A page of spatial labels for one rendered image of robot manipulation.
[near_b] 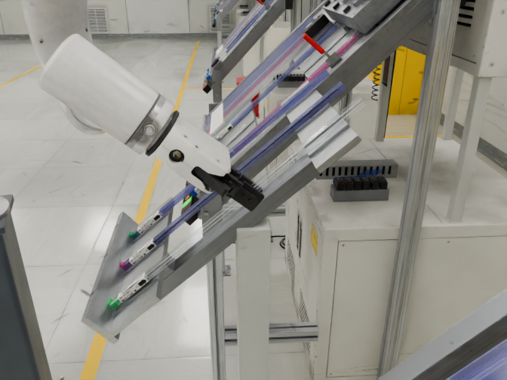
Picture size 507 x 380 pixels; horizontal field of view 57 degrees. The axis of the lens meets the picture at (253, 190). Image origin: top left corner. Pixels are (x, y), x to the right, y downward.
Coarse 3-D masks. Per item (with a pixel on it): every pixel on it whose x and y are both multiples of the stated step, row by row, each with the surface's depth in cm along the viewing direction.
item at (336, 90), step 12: (336, 84) 76; (324, 96) 76; (312, 108) 76; (300, 120) 77; (288, 132) 77; (276, 144) 78; (252, 156) 79; (240, 168) 79; (216, 192) 81; (204, 204) 81; (180, 216) 83; (168, 228) 83; (156, 240) 84
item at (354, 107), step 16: (352, 112) 65; (320, 128) 67; (304, 144) 67; (288, 160) 67; (272, 176) 68; (224, 208) 71; (208, 224) 71; (192, 240) 72; (176, 256) 73; (112, 304) 75
